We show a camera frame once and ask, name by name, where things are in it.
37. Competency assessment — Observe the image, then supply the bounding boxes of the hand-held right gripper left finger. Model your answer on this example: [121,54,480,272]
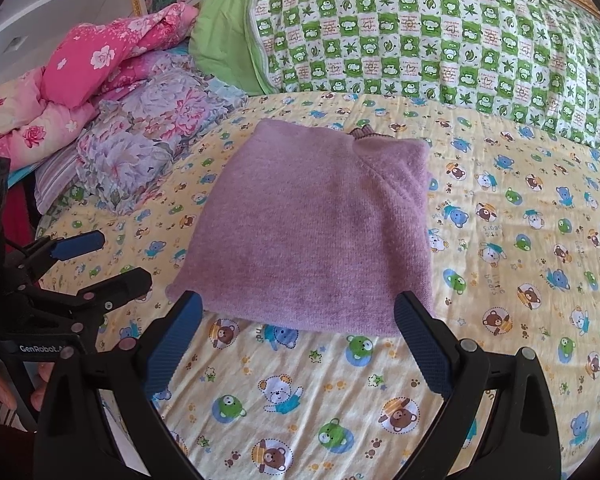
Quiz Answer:
[32,291,203,480]

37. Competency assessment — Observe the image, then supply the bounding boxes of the pink floral quilt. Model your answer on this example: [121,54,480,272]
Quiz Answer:
[0,2,201,171]

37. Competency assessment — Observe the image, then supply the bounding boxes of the yellow bear-print bed sheet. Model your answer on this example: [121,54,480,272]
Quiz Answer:
[35,91,600,480]

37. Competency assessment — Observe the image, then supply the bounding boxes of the person's left hand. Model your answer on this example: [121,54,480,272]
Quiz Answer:
[30,362,57,411]

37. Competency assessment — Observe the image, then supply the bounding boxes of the purple knit sweater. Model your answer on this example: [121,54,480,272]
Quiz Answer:
[167,119,435,337]

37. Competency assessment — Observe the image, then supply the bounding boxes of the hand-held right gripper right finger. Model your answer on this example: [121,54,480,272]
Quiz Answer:
[394,291,563,480]

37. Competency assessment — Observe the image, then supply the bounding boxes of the striped pillow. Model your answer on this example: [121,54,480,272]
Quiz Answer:
[34,152,87,213]

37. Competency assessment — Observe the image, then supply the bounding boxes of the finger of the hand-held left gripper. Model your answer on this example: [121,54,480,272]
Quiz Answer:
[72,267,153,313]
[20,230,106,273]

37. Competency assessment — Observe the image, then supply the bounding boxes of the red cloth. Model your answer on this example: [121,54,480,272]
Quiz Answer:
[7,180,36,256]

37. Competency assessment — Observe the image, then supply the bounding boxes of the green checkered quilt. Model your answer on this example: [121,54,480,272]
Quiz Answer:
[189,0,600,156]

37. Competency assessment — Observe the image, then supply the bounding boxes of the purple floral pillow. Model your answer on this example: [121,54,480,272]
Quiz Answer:
[75,52,248,216]

